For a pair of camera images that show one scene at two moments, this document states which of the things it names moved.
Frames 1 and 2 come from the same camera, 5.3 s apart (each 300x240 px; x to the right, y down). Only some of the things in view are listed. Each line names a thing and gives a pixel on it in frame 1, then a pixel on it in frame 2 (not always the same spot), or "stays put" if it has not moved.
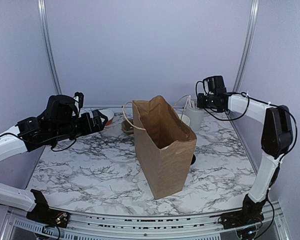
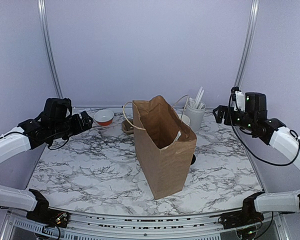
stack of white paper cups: x=184 y=118 stays put
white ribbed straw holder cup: x=196 y=116 stays put
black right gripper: x=200 y=103 → x=222 y=108
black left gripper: x=89 y=128 → x=79 y=126
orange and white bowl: x=110 y=115 stays put
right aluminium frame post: x=247 y=45 stays put
